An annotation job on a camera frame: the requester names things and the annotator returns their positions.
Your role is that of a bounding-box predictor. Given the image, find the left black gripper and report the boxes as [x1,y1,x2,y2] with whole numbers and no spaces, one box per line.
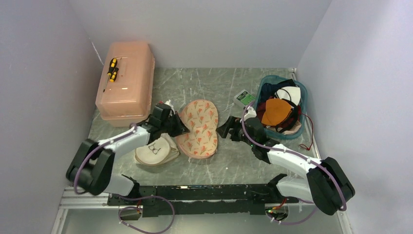
[160,111,190,137]

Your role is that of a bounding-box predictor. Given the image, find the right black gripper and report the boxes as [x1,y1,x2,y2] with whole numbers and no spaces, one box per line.
[216,115,255,147]

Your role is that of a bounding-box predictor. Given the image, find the patterned beige oven mitt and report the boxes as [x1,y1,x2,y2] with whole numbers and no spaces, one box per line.
[176,99,219,159]

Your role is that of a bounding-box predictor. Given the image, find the white mesh laundry bag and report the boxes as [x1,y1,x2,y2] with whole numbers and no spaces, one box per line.
[134,133,180,166]

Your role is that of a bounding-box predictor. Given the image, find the dark red bra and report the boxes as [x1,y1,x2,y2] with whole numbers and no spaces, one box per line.
[256,102,267,123]

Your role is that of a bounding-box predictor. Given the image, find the orange black bra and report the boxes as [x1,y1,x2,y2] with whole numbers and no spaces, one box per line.
[262,97,302,132]

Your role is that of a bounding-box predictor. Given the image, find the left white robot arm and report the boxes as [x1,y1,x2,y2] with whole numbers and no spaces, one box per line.
[66,103,189,205]

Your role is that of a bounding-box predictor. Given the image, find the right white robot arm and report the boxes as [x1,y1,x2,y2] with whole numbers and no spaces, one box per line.
[216,116,356,215]

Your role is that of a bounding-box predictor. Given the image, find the green white small box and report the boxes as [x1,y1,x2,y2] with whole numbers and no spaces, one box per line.
[233,89,256,109]

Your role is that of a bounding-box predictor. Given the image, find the navy blue cloth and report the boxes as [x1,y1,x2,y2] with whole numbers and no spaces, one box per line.
[259,79,296,103]

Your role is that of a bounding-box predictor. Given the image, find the teal plastic basket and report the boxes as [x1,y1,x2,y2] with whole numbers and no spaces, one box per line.
[254,75,307,140]

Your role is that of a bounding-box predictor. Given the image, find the beige pink cloth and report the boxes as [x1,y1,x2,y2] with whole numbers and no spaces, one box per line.
[276,121,301,135]

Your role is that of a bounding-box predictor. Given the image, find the pink plastic storage box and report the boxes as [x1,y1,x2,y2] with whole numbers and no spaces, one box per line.
[95,41,155,127]

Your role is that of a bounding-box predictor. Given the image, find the yellow black screwdriver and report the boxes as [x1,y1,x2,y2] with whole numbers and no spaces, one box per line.
[103,67,119,92]
[107,58,118,74]

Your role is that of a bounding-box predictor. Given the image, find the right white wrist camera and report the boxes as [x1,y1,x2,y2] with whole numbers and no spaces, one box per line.
[242,106,257,121]

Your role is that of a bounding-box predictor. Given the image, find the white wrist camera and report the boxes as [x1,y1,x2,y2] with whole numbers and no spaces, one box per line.
[242,106,257,121]
[164,99,175,114]

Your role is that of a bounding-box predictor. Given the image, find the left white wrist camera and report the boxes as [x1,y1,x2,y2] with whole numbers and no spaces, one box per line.
[164,99,175,114]

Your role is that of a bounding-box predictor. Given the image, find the red thin wire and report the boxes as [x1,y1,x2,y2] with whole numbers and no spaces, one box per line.
[299,114,315,151]

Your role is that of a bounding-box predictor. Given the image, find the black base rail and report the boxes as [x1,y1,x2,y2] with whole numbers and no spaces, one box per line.
[107,184,298,217]

